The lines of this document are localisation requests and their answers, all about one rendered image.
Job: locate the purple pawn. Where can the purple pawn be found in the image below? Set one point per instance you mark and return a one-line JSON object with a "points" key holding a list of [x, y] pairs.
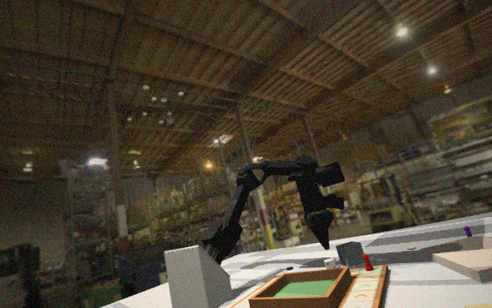
{"points": [[468, 232]]}

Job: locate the orange square board ring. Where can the orange square board ring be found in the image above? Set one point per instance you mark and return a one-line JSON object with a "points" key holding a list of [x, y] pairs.
{"points": [[378, 301]]}

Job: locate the red pawn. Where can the red pawn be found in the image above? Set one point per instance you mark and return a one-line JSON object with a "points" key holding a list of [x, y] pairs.
{"points": [[367, 263]]}

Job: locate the grey die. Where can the grey die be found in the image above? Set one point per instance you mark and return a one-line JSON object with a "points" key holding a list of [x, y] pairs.
{"points": [[330, 264]]}

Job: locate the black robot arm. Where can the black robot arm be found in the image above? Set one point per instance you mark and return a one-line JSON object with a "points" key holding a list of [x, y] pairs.
{"points": [[222, 237]]}

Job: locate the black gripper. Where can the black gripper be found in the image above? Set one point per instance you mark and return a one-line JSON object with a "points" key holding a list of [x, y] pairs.
{"points": [[318, 220]]}

